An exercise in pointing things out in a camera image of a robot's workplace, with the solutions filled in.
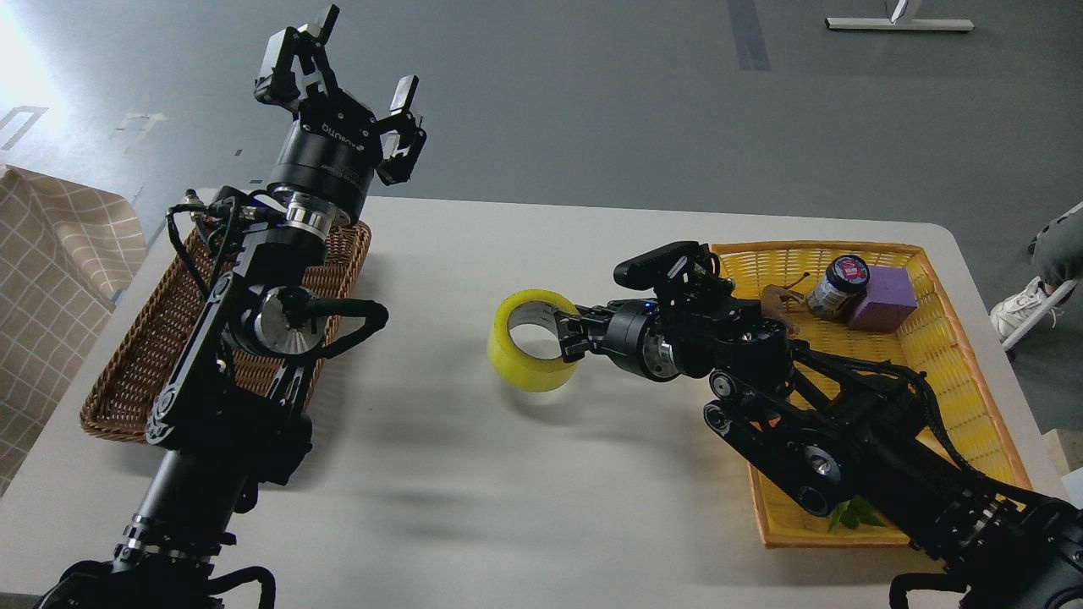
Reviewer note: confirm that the brown toy animal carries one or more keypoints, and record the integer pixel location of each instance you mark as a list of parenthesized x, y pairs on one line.
[(773, 301)]

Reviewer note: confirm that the white sneaker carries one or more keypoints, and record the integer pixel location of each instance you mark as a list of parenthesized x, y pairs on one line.
[(1009, 314)]

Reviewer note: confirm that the yellow woven tray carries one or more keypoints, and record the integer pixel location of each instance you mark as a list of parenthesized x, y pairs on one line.
[(931, 339)]

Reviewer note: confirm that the small dark lid jar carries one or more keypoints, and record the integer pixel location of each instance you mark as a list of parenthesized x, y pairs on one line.
[(845, 278)]

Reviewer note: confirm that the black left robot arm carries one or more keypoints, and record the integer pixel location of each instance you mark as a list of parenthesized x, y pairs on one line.
[(230, 415)]

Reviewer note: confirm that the orange toy carrot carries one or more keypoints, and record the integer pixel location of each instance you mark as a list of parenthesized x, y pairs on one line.
[(854, 513)]

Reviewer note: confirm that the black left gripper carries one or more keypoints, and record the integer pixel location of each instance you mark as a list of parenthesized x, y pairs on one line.
[(330, 151)]

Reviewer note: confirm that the brown wicker basket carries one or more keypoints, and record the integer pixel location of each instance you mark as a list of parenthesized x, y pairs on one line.
[(120, 400)]

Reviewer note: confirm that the white table leg base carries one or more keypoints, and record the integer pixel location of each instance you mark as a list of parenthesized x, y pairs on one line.
[(900, 17)]

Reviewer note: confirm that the purple foam block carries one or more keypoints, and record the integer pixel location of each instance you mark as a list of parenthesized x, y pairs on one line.
[(887, 303)]

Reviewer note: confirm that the yellow tape roll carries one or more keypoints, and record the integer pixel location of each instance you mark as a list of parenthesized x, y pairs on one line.
[(530, 307)]

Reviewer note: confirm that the beige checkered cloth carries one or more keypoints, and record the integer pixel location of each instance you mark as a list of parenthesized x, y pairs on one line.
[(67, 250)]

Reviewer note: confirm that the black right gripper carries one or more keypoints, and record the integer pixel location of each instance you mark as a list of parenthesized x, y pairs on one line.
[(629, 337)]

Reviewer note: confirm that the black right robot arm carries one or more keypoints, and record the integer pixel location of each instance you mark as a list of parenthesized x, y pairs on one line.
[(826, 428)]

